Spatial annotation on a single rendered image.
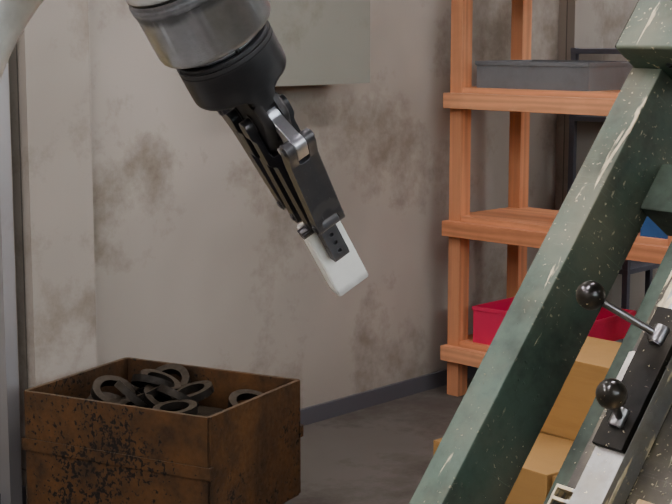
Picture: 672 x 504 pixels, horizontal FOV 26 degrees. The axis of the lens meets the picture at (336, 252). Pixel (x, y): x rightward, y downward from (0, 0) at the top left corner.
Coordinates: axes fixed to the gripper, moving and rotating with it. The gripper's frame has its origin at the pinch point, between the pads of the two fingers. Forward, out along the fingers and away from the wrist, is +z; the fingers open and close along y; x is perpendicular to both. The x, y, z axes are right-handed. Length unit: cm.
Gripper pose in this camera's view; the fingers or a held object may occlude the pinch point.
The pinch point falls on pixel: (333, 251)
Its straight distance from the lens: 115.3
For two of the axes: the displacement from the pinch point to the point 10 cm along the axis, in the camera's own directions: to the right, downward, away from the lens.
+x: -7.9, 5.7, -2.1
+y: -4.6, -3.4, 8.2
